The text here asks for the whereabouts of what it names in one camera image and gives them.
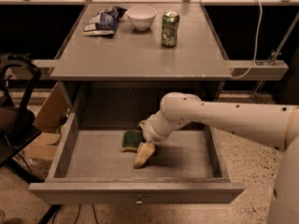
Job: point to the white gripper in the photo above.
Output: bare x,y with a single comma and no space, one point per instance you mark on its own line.
151,131

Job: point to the green and yellow sponge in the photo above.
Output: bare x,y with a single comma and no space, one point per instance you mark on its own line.
131,141

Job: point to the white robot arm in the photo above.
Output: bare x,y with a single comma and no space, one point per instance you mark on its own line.
270,125

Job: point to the grey open top drawer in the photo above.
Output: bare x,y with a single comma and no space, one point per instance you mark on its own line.
89,167

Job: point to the metal drawer knob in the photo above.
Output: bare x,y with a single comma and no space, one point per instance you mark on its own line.
139,201

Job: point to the grey cabinet with counter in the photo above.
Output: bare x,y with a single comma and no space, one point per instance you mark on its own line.
126,75

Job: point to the cardboard box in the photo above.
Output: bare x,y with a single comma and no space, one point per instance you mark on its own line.
49,120

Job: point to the green soda can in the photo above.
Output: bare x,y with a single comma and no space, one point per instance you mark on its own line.
170,22

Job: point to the white ceramic bowl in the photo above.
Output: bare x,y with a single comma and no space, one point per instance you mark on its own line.
141,17

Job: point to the blue chip bag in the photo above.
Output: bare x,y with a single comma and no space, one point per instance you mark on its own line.
105,22

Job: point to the black chair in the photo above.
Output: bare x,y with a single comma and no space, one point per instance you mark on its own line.
16,122

